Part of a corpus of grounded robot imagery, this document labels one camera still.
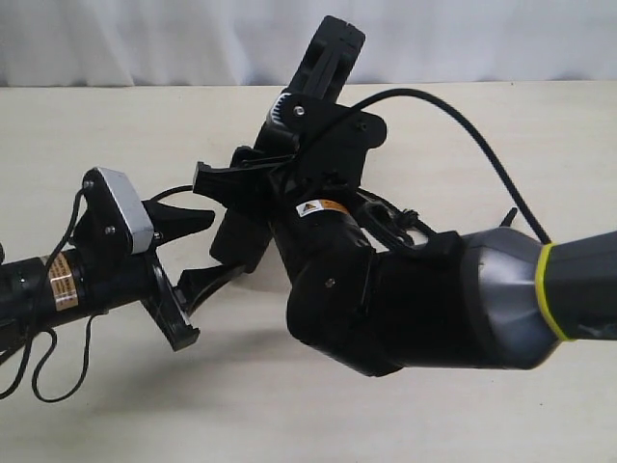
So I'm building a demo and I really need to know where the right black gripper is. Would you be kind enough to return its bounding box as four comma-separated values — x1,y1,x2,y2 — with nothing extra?
193,91,387,299

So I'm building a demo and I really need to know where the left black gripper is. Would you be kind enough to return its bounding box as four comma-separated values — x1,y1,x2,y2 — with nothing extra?
47,167,245,351

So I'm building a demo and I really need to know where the black plastic carry case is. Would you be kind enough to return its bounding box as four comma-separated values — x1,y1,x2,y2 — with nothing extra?
209,14,366,276

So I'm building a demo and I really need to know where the black braided rope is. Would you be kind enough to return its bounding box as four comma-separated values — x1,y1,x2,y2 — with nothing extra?
148,184,520,252

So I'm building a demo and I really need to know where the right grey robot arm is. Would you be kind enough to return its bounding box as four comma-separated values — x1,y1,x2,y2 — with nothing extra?
193,89,616,377

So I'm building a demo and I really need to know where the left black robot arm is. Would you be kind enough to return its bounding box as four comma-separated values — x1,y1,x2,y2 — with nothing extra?
1,167,244,350

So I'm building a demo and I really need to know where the white curtain backdrop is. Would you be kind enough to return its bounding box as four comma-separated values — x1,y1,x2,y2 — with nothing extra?
1,1,616,87

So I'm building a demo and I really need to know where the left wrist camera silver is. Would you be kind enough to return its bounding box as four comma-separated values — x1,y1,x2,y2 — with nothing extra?
94,167,154,255

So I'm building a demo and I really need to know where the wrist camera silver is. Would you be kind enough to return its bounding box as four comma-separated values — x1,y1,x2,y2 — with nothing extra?
94,167,154,255
261,89,298,144

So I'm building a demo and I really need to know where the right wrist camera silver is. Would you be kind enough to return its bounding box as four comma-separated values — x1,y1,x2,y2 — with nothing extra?
261,89,298,144

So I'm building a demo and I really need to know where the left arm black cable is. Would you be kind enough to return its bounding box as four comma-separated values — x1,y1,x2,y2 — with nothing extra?
0,187,105,401

